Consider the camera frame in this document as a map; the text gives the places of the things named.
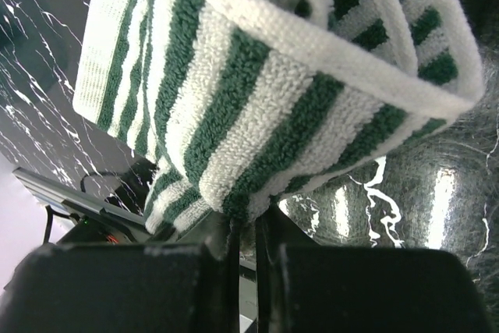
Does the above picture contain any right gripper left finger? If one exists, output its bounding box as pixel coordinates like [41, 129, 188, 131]
[1, 212, 240, 332]

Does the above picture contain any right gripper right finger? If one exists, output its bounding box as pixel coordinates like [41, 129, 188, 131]
[256, 207, 494, 332]

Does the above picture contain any green white striped towel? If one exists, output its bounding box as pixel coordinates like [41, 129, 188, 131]
[73, 0, 485, 233]

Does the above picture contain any right electronics board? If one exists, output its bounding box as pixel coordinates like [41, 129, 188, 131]
[58, 218, 176, 246]

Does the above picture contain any aluminium frame rail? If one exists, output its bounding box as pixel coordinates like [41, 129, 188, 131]
[13, 168, 148, 236]

